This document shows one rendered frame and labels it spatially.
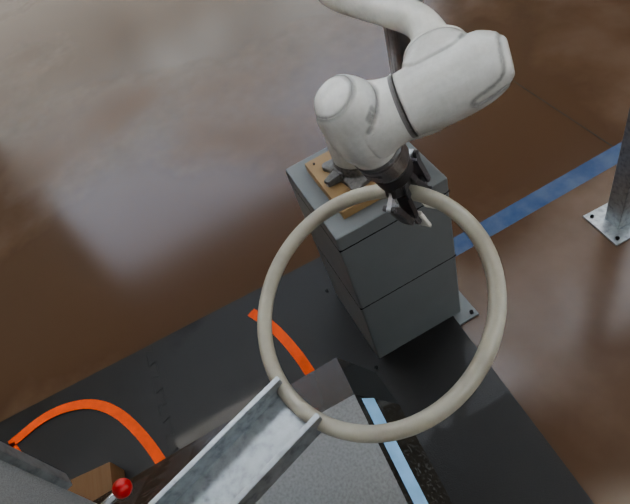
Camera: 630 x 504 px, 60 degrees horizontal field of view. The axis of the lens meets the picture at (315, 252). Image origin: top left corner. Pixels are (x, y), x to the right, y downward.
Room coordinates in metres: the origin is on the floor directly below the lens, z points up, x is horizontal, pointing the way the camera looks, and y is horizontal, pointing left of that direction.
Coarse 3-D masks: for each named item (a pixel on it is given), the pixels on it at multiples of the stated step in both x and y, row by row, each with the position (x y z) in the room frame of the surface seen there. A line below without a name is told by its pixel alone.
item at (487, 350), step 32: (352, 192) 0.78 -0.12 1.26; (384, 192) 0.74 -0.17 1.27; (416, 192) 0.70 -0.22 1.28; (480, 224) 0.57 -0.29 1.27; (288, 256) 0.75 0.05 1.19; (480, 256) 0.52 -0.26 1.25; (480, 352) 0.38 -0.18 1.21; (288, 384) 0.51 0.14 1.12; (416, 416) 0.35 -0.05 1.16; (448, 416) 0.33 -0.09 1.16
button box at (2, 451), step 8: (0, 448) 0.42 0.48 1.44; (8, 448) 0.42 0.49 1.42; (0, 456) 0.41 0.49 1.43; (8, 456) 0.41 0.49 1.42; (16, 456) 0.41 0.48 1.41; (24, 456) 0.42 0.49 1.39; (16, 464) 0.41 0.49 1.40; (24, 464) 0.41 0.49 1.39; (32, 464) 0.41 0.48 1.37; (40, 464) 0.42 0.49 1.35; (32, 472) 0.41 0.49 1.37; (40, 472) 0.41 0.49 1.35; (48, 472) 0.41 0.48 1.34; (56, 472) 0.42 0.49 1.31; (48, 480) 0.41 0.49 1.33; (56, 480) 0.41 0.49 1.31; (64, 480) 0.41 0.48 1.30; (64, 488) 0.41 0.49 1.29
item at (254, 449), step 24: (264, 408) 0.49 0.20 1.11; (288, 408) 0.48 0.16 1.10; (240, 432) 0.47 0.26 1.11; (264, 432) 0.45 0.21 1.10; (288, 432) 0.44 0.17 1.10; (312, 432) 0.41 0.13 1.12; (216, 456) 0.44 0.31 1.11; (240, 456) 0.43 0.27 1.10; (264, 456) 0.41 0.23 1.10; (288, 456) 0.38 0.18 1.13; (192, 480) 0.42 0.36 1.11; (216, 480) 0.40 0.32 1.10; (240, 480) 0.39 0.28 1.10; (264, 480) 0.36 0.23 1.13
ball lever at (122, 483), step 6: (120, 480) 0.41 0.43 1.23; (126, 480) 0.41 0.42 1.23; (114, 486) 0.40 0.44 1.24; (120, 486) 0.40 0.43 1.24; (126, 486) 0.40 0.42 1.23; (132, 486) 0.40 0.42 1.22; (114, 492) 0.39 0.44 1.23; (120, 492) 0.39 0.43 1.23; (126, 492) 0.39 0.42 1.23; (108, 498) 0.39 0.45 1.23; (114, 498) 0.39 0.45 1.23; (120, 498) 0.39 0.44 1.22
